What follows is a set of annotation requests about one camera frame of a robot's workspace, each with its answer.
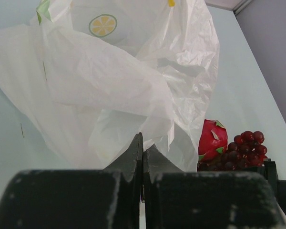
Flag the red fake dragon fruit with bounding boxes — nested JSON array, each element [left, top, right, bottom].
[[198, 119, 228, 162]]

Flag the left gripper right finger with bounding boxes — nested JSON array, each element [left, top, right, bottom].
[[143, 146, 286, 229]]

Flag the right aluminium frame post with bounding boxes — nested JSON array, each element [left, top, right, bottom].
[[205, 0, 253, 13]]

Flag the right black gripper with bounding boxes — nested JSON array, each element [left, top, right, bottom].
[[264, 160, 286, 216]]

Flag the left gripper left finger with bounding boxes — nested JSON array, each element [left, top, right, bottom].
[[0, 133, 143, 229]]

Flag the white plastic bag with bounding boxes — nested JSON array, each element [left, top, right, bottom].
[[0, 0, 219, 171]]

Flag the dark red fake fruit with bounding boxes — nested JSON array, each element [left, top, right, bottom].
[[197, 131, 267, 171]]

